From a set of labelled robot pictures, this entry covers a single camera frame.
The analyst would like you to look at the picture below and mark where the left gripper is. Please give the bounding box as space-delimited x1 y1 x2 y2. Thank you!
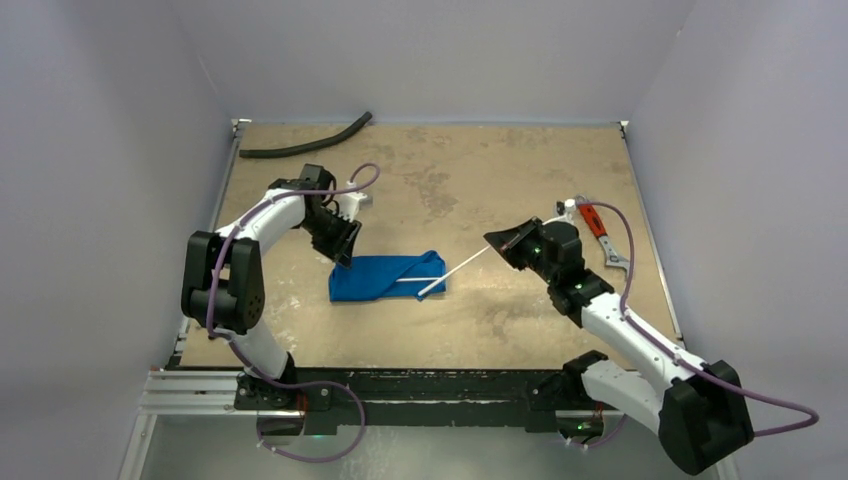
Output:
298 210 360 270

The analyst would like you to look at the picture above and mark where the blue cloth napkin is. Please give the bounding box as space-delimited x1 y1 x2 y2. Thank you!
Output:
328 250 447 302

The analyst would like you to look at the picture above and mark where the white plastic utensil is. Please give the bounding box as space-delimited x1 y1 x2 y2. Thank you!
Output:
416 246 491 300
395 277 441 283

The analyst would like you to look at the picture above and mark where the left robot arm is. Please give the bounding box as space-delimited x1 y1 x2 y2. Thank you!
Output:
181 164 370 409

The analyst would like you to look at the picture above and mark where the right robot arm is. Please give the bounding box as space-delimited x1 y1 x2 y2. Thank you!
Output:
484 217 754 475

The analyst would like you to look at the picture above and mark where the black foam tube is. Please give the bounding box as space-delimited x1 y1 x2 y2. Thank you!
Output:
239 111 373 160

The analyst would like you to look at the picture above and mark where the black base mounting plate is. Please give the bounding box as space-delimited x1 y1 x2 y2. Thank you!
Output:
234 367 615 439

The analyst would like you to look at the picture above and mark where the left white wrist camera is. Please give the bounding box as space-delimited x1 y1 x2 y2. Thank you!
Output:
335 191 373 221

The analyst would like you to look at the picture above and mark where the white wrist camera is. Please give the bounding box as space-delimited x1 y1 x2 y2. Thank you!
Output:
555 198 578 222
335 191 373 221

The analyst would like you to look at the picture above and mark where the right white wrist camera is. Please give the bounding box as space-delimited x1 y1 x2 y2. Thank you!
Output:
555 198 578 222

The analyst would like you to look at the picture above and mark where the red handled adjustable wrench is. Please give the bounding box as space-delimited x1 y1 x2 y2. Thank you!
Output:
575 195 630 273

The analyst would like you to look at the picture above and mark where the aluminium frame rail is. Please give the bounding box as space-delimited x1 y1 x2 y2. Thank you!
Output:
142 361 622 419

